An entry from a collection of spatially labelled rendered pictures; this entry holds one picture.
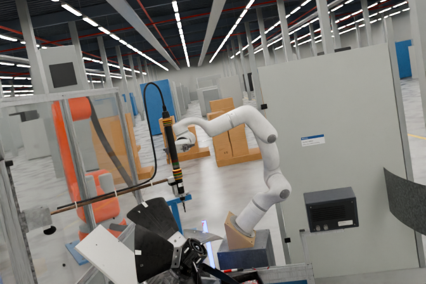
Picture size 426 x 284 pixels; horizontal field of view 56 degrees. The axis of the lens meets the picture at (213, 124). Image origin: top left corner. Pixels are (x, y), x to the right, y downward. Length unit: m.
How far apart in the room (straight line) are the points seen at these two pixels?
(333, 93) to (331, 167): 0.66
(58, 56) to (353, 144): 3.80
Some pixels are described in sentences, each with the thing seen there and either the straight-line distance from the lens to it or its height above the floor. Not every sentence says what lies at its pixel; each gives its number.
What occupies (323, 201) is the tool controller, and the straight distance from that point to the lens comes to 2.23.
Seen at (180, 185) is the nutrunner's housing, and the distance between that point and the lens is 1.92.
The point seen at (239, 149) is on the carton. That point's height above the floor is 0.29.
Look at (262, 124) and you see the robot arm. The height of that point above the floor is 1.67.
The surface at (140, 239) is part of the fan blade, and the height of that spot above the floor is 1.38.
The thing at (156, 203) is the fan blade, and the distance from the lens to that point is 2.06.
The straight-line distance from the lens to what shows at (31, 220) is 1.79.
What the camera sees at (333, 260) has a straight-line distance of 4.03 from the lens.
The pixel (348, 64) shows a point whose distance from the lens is 3.67.
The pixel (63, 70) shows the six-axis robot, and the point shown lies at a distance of 5.65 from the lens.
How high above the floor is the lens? 1.94
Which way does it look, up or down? 6 degrees down
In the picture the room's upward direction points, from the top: 11 degrees counter-clockwise
